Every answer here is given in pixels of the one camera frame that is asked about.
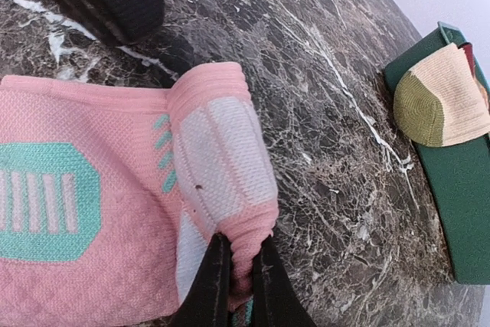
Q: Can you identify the green compartment tray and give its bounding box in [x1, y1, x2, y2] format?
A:
[384, 22, 489, 285]

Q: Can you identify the pink patterned sock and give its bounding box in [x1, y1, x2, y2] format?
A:
[1, 62, 278, 326]

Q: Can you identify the beige striped sock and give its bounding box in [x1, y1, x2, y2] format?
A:
[393, 43, 489, 148]

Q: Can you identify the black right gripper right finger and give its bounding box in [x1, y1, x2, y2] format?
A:
[252, 237, 316, 327]

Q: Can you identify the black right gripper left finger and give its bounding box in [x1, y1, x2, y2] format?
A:
[170, 234, 231, 327]

